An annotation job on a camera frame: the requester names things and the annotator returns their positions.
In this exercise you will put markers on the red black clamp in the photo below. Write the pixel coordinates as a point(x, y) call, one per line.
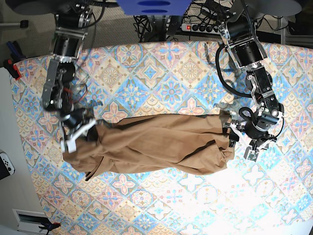
point(12, 69)

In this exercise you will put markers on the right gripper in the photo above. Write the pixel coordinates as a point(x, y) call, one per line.
point(73, 120)

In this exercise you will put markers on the handheld game console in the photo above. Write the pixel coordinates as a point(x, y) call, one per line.
point(6, 166)

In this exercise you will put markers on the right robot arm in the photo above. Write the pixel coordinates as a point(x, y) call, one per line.
point(72, 22)

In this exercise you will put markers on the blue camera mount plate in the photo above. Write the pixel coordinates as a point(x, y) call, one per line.
point(154, 7)

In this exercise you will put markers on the patterned tablecloth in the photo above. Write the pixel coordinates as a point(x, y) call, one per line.
point(180, 78)

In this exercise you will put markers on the brown t-shirt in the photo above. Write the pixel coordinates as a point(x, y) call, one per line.
point(192, 144)

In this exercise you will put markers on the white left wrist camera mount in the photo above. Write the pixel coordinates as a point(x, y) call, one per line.
point(249, 142)

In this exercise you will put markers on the white power strip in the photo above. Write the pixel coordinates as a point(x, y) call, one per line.
point(199, 28)

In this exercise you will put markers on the white box device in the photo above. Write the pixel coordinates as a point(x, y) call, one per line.
point(29, 221)

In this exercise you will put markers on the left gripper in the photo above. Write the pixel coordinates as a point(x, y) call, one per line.
point(256, 127)

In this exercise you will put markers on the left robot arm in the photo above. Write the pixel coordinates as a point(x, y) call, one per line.
point(238, 33)

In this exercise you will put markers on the orange black clamp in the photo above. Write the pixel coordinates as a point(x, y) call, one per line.
point(49, 226)

